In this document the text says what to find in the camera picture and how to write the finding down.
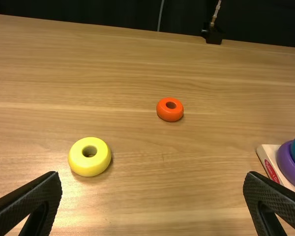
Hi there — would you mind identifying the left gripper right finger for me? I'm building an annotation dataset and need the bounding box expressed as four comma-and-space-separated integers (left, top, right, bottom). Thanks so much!
242, 171, 295, 236

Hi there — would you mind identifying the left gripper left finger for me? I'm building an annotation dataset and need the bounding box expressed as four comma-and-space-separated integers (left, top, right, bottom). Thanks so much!
0, 171, 63, 236

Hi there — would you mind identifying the wooden peg base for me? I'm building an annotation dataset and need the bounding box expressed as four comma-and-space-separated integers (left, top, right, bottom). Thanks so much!
256, 144, 295, 198

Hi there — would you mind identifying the black clamp stand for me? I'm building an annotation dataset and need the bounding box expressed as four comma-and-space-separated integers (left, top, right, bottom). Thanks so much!
200, 0, 225, 46

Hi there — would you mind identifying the purple ring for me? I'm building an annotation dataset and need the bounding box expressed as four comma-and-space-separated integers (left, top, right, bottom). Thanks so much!
276, 140, 295, 194

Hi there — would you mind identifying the yellow ring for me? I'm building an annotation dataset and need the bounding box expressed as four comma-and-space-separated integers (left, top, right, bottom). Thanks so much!
67, 136, 112, 177

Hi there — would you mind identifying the orange ring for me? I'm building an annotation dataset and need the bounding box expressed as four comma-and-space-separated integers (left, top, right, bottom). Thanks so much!
156, 97, 185, 122

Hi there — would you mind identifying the grey cable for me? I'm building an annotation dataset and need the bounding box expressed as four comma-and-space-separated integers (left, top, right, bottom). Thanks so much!
156, 0, 166, 32

